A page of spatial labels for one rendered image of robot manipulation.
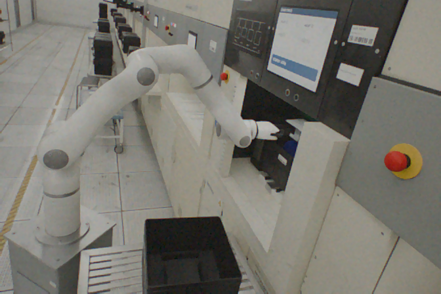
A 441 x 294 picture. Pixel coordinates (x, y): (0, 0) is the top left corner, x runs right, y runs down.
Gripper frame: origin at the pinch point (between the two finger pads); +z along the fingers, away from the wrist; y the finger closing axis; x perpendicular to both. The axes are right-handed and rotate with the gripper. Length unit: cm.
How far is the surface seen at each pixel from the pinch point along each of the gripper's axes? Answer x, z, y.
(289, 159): -9.0, -1.0, 10.5
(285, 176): -18.2, -0.5, 10.0
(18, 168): -119, -148, -178
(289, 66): 31.9, -20.6, 22.6
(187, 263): -42, -47, 27
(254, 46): 34.0, -20.6, -3.1
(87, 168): -119, -89, -174
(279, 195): -29.0, -0.2, 9.2
